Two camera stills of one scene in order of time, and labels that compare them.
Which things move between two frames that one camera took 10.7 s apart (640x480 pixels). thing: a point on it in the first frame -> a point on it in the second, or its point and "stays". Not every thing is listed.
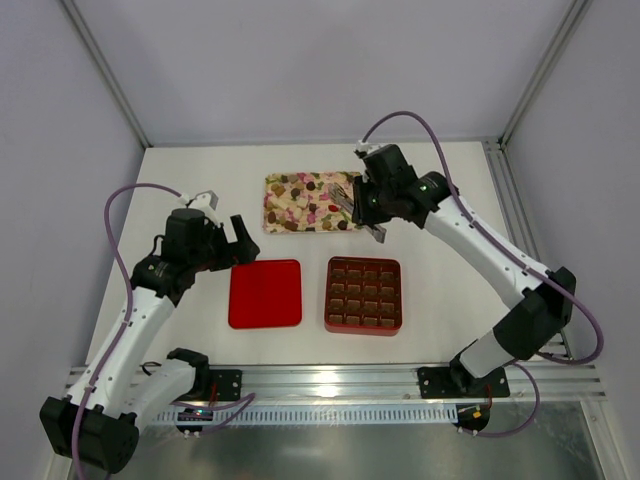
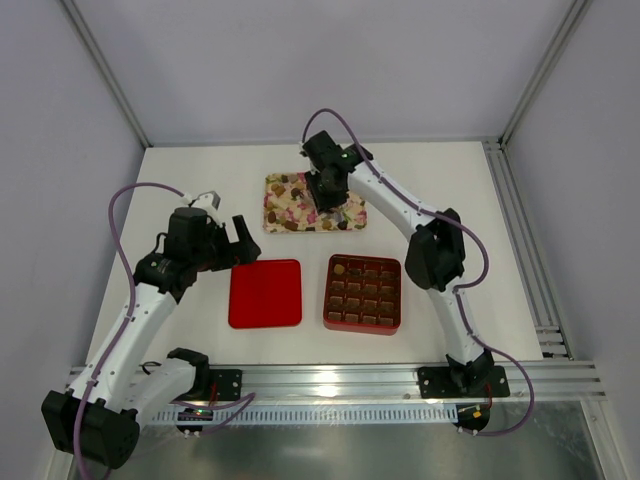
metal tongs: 346,200 -> 333,213
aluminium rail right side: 512,209 stays
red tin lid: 265,294 stays
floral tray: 299,202 stays
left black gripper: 228,247 stays
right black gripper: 363,201 -> 326,196
